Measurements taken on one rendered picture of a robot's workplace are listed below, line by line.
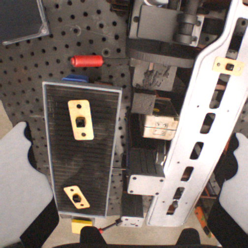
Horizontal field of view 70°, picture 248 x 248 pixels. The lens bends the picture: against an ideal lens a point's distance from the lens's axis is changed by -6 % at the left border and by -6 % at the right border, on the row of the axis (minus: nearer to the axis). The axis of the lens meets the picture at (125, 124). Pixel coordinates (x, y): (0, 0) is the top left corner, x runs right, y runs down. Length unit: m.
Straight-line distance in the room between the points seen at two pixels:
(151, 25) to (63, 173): 0.35
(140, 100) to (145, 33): 0.15
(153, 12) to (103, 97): 0.16
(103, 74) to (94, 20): 0.21
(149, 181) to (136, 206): 0.27
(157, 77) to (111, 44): 0.40
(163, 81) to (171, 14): 0.15
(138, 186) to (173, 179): 0.20
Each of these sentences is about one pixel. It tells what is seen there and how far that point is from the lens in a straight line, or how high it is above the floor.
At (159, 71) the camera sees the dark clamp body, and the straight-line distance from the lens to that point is 0.41.
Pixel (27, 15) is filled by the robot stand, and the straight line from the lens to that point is 0.71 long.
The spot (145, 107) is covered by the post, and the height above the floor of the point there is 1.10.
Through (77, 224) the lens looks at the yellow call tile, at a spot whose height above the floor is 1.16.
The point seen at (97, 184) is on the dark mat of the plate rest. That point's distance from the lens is 0.47.
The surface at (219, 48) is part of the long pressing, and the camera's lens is 0.53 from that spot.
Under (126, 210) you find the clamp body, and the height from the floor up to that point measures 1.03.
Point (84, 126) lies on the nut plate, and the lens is 0.36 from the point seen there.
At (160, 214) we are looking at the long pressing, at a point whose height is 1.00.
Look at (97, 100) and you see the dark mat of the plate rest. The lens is 0.34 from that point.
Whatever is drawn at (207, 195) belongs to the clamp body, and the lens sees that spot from 0.94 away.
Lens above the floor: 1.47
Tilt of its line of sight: 60 degrees down
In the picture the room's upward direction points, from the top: 180 degrees counter-clockwise
